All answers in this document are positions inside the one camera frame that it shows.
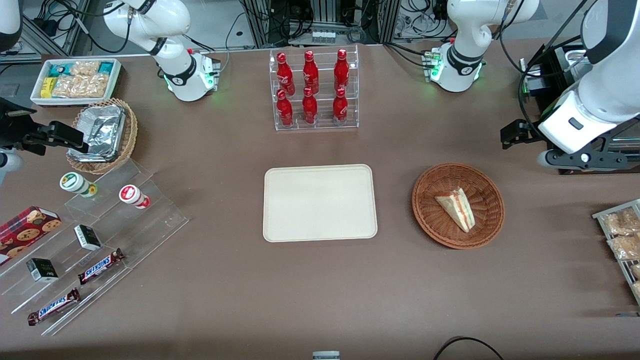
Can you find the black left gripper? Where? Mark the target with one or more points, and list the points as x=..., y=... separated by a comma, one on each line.
x=528, y=131

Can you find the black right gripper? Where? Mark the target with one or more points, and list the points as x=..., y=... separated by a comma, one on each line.
x=14, y=129

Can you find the triangle sandwich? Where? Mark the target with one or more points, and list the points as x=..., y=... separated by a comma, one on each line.
x=457, y=207

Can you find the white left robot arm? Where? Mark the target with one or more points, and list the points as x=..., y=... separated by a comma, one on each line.
x=615, y=75

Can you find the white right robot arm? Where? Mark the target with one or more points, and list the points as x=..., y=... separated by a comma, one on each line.
x=170, y=20

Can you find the tan oval wicker basket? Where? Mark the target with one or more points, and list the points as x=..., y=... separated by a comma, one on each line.
x=131, y=130

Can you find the white rectangular snack tray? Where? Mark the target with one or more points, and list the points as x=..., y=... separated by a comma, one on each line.
x=117, y=75

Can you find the brown round wicker basket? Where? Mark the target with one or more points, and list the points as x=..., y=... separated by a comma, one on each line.
x=440, y=225

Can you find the beige plastic serving tray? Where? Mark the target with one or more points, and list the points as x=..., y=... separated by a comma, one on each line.
x=320, y=202

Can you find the silver foil container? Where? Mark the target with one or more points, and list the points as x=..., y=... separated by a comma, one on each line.
x=102, y=130

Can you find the green lid white cup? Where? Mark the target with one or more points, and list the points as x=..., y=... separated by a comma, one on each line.
x=75, y=182

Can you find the large clear cracker bag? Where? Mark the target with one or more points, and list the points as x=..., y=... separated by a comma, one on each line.
x=80, y=86

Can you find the yellow snack packet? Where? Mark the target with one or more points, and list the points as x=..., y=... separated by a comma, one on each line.
x=47, y=87

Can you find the black food warmer machine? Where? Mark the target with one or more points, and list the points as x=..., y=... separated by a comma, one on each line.
x=545, y=70

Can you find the teal snack packet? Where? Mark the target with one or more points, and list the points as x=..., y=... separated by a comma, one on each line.
x=60, y=70
x=106, y=68

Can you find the small clear cracker bag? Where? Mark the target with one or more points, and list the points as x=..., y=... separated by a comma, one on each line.
x=85, y=68

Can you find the red lid white cup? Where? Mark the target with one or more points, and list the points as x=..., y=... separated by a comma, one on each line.
x=132, y=195

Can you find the small black box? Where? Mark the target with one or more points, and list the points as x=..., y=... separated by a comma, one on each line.
x=42, y=270
x=87, y=237

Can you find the red cookie box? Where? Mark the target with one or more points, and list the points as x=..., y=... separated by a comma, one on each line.
x=25, y=232

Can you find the clear acrylic stepped shelf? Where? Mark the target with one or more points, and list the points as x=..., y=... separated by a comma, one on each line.
x=150, y=220

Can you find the snickers chocolate bar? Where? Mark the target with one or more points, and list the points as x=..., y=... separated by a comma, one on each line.
x=52, y=307
x=100, y=266

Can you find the clear bag of fried snacks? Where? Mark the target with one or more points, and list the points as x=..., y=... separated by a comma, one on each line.
x=625, y=247
x=637, y=290
x=622, y=222
x=636, y=271

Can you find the red cola bottle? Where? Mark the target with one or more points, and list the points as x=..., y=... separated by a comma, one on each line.
x=310, y=107
x=285, y=75
x=341, y=70
x=340, y=107
x=311, y=72
x=285, y=110

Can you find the clear acrylic bottle rack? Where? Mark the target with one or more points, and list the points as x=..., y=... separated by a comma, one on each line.
x=325, y=112

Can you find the white power strip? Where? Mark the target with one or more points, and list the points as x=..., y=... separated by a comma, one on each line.
x=322, y=36

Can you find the small grey device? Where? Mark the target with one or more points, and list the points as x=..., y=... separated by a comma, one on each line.
x=326, y=355

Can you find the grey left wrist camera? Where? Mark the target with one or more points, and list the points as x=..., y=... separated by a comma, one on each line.
x=542, y=159

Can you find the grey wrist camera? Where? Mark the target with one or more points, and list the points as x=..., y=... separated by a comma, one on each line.
x=9, y=165
x=542, y=159

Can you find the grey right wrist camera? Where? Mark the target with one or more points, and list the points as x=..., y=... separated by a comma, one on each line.
x=9, y=165

